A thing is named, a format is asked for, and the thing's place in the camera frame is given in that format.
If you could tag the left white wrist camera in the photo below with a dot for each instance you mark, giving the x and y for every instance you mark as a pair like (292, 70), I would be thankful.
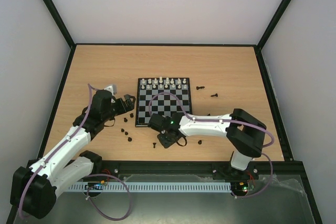
(112, 89)

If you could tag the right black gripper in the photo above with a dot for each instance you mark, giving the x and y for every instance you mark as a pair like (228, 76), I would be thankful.
(167, 137)

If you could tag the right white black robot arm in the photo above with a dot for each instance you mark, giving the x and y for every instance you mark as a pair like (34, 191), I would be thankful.
(243, 130)

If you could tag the light blue slotted cable duct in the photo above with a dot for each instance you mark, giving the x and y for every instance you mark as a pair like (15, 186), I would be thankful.
(159, 187)

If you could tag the right circuit board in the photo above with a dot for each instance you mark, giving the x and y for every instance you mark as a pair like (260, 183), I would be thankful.
(243, 187)

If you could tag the left black frame post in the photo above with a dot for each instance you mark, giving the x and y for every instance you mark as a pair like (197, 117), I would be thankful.
(59, 22)

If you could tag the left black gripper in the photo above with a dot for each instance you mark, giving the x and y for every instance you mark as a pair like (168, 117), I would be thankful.
(130, 106)

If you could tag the black and silver chessboard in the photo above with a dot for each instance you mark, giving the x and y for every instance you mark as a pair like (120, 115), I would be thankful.
(161, 101)

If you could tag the right black frame post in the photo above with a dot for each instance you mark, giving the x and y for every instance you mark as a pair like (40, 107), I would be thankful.
(273, 23)

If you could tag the left circuit board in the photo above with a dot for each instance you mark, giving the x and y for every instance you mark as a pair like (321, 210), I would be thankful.
(99, 186)

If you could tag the circuit board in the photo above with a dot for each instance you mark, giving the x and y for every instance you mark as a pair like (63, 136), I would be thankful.
(243, 187)
(99, 186)

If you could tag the black frame post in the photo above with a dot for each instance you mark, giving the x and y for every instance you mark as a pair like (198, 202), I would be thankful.
(273, 23)
(59, 22)

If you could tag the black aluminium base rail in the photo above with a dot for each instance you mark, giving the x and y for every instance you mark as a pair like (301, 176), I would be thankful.
(216, 170)

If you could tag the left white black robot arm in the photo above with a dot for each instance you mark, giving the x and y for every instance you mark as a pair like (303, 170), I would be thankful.
(36, 188)

